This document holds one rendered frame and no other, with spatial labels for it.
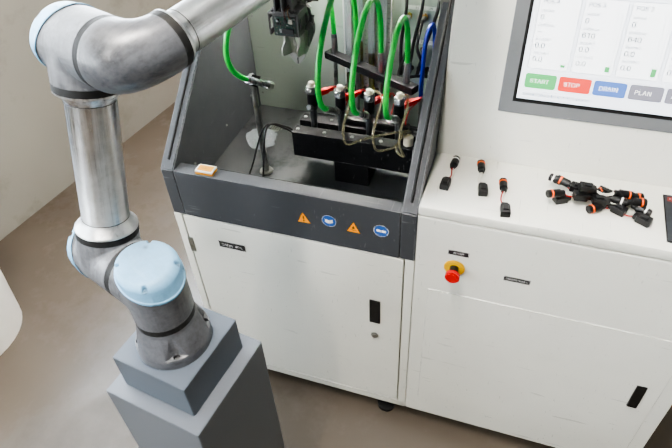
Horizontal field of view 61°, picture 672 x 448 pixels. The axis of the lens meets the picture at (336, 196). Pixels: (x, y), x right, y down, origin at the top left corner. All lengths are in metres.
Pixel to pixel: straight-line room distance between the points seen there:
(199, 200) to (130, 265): 0.55
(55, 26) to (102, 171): 0.25
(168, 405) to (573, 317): 0.96
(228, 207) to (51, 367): 1.20
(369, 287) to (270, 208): 0.35
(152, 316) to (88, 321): 1.50
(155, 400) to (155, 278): 0.33
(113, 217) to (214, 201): 0.50
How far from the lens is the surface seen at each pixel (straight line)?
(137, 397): 1.32
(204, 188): 1.56
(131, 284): 1.06
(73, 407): 2.38
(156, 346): 1.17
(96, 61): 0.91
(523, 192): 1.41
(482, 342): 1.66
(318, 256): 1.56
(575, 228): 1.35
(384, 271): 1.52
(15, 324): 2.67
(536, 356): 1.68
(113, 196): 1.10
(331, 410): 2.13
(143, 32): 0.90
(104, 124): 1.04
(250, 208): 1.53
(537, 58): 1.41
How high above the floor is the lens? 1.87
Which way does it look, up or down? 41 degrees down
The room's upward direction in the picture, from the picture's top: 3 degrees counter-clockwise
